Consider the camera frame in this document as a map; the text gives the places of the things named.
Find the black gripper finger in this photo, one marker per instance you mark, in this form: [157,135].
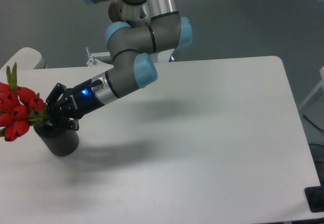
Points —
[67,121]
[53,100]

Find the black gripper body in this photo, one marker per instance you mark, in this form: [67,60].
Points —
[77,101]

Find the red tulip bouquet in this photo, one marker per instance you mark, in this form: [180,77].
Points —
[21,107]

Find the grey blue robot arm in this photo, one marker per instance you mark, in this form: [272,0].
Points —
[145,27]

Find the black cylindrical vase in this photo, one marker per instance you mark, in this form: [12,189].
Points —
[61,142]

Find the white rounded chair back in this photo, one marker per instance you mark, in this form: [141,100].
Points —
[26,59]

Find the black box at table edge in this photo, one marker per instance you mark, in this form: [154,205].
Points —
[314,196]

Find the white pedestal base frame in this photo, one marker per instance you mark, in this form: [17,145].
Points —
[104,58]

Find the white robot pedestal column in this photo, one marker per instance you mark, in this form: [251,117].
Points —
[135,16]

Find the white frame at right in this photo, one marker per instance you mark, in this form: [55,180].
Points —
[313,96]

